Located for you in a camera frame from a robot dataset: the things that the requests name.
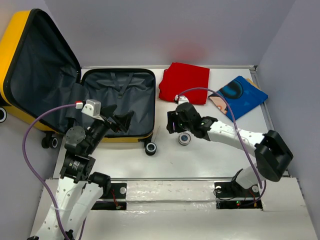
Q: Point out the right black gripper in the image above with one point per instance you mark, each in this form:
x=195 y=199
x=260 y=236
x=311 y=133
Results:
x=173 y=116

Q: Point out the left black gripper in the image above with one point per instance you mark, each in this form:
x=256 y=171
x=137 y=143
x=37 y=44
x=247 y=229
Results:
x=123 y=120

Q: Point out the red cloth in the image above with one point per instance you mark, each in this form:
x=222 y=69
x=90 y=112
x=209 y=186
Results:
x=180 y=77

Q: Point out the blue cartoon print cloth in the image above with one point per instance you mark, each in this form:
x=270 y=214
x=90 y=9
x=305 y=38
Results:
x=238 y=97

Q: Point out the yellow hard-shell suitcase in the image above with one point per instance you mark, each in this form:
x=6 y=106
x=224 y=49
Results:
x=39 y=72

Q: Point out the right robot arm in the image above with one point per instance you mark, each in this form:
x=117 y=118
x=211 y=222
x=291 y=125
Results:
x=269 y=155

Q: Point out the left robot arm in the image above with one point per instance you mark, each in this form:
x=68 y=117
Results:
x=78 y=187

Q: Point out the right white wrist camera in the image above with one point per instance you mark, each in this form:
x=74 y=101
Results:
x=180 y=99

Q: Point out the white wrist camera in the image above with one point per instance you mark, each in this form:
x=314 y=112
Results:
x=180 y=99
x=92 y=108

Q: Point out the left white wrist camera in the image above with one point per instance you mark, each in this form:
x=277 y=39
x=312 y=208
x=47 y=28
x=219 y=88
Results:
x=92 y=108

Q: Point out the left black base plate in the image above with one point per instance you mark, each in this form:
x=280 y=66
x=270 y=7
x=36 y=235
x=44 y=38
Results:
x=114 y=199

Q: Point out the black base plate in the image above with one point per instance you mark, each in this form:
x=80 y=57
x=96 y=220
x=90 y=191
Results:
x=114 y=199
x=231 y=197

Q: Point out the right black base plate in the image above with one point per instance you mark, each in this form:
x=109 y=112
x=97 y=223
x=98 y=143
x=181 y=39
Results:
x=231 y=197

